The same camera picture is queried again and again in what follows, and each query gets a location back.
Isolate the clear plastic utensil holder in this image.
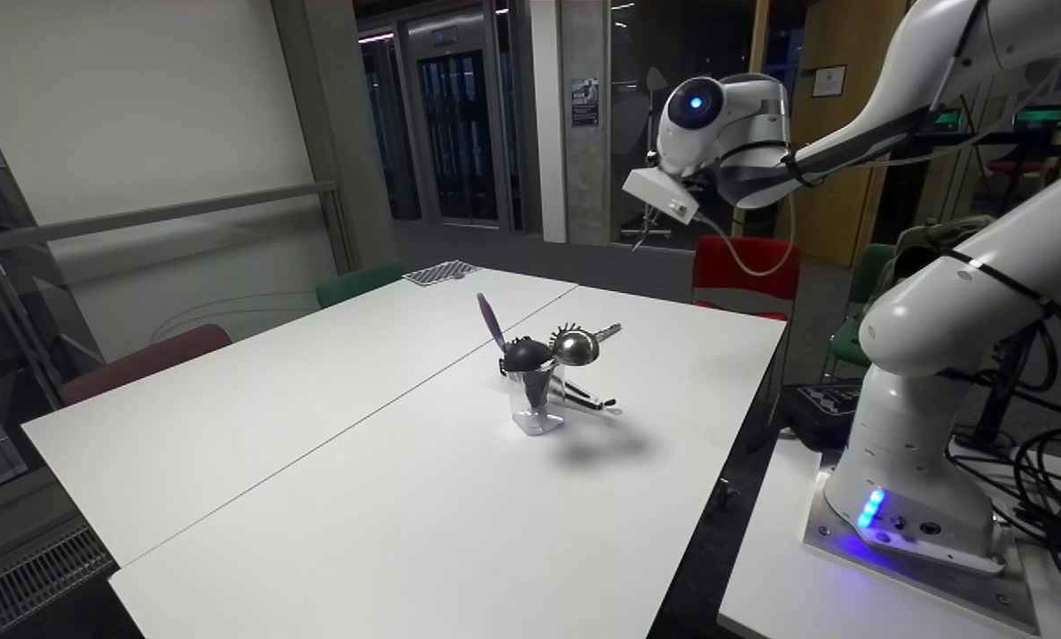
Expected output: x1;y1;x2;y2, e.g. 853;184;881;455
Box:
504;357;571;440

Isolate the black plastic ladle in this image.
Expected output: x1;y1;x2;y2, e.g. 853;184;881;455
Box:
496;334;558;378

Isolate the steel ladle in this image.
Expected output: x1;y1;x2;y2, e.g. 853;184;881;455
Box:
546;327;607;369

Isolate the green chair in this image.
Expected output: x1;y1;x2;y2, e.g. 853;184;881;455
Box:
821;236;913;384
313;256;415;312

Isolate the grey framed glass door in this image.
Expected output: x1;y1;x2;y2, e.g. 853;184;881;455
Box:
396;8;522;229

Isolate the black control box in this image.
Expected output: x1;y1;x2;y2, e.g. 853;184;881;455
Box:
782;378;866;455

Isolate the wooden door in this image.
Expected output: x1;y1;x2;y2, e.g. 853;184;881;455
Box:
785;0;903;269

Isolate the white door sign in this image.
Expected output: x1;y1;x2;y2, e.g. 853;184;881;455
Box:
808;62;849;104

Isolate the dark red chair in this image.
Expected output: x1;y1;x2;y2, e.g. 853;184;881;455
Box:
58;322;239;406

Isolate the grey metal handrail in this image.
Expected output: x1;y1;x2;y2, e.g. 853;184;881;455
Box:
0;175;345;261

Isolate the green lit sign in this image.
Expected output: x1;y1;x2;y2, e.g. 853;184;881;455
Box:
1010;100;1061;134
930;104;978;134

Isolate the metal floor grille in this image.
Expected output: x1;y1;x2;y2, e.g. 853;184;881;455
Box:
0;518;122;639

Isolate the purple handled utensil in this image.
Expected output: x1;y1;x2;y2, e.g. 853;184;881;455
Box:
472;289;512;357

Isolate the small wall poster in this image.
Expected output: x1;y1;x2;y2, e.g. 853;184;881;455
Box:
567;73;603;131

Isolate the black cable bundle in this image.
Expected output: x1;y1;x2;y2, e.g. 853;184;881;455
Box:
952;317;1061;618

